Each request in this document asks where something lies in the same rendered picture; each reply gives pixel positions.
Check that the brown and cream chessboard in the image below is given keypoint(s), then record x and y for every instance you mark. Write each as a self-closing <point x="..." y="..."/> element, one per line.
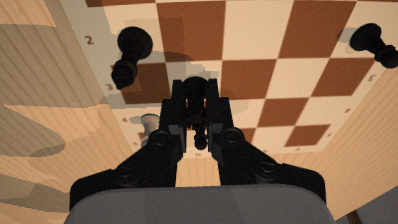
<point x="287" y="66"/>

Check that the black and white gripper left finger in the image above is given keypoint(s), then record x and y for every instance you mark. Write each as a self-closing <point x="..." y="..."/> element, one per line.
<point x="152" y="166"/>

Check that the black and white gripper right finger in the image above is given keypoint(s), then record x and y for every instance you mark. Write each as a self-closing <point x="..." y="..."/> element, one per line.
<point x="241" y="163"/>

